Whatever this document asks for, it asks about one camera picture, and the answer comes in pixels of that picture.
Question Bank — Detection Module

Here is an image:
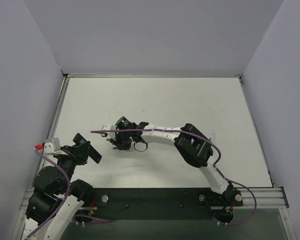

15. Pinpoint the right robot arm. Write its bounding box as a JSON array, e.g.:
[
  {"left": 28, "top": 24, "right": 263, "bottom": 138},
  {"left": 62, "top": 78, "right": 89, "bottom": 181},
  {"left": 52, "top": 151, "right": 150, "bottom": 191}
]
[{"left": 106, "top": 116, "right": 236, "bottom": 201}]

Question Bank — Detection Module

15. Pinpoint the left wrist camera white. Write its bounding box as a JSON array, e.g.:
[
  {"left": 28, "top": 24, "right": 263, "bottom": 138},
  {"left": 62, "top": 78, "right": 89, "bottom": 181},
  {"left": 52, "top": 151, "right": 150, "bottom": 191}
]
[{"left": 34, "top": 137, "right": 67, "bottom": 156}]

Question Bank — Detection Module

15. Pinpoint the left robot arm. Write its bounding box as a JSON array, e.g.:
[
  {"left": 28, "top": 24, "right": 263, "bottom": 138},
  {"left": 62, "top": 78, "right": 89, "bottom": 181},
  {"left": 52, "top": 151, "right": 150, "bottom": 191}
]
[{"left": 22, "top": 141, "right": 93, "bottom": 240}]

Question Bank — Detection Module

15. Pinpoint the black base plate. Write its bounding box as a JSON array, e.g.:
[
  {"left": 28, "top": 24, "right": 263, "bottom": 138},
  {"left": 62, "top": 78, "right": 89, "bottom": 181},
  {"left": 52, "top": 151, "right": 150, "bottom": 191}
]
[{"left": 74, "top": 187, "right": 243, "bottom": 222}]

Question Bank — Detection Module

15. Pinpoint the purple cable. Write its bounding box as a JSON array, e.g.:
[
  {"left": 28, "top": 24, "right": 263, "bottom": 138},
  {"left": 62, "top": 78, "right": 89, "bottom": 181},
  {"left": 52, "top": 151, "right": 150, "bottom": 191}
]
[
  {"left": 89, "top": 128, "right": 258, "bottom": 226},
  {"left": 24, "top": 146, "right": 113, "bottom": 240}
]

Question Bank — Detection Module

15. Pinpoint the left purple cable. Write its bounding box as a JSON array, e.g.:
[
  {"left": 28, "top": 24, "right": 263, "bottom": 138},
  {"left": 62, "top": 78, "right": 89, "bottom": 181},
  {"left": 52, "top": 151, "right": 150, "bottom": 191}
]
[{"left": 24, "top": 146, "right": 113, "bottom": 240}]

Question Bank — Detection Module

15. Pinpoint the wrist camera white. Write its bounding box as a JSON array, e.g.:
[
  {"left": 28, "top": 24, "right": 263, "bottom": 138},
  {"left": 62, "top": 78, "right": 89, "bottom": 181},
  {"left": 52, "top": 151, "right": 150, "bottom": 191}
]
[
  {"left": 101, "top": 124, "right": 116, "bottom": 140},
  {"left": 34, "top": 137, "right": 67, "bottom": 156}
]

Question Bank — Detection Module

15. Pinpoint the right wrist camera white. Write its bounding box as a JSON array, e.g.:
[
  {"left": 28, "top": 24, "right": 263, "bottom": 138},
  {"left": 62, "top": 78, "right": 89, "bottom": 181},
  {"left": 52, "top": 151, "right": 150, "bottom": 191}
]
[{"left": 101, "top": 124, "right": 116, "bottom": 140}]

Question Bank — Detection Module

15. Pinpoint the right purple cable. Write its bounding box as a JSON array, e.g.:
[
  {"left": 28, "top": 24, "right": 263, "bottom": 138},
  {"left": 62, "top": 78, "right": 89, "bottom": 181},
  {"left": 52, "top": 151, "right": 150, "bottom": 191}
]
[{"left": 89, "top": 128, "right": 258, "bottom": 226}]

